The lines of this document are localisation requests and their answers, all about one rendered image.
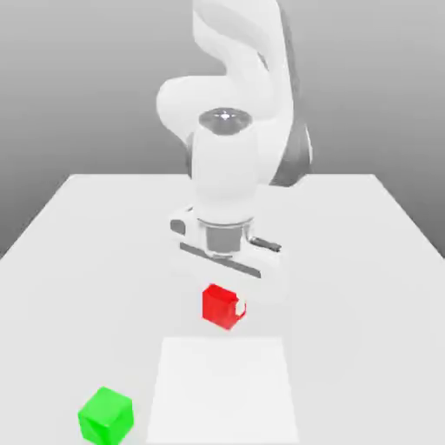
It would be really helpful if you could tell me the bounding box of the small green cube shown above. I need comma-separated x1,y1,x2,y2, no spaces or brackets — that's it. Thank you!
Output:
76,386,135,445

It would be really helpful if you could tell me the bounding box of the small red cube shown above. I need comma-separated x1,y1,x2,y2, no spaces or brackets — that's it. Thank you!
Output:
202,283,248,330

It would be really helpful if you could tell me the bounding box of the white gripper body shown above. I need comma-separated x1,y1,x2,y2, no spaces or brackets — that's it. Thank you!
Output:
170,239,289,304

